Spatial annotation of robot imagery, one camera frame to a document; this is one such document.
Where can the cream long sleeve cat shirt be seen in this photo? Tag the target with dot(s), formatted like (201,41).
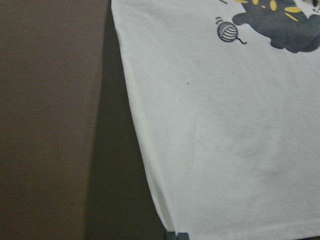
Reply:
(225,101)

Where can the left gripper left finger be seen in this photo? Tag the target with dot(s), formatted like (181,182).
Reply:
(170,235)

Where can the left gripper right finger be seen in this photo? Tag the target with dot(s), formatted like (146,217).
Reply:
(182,236)

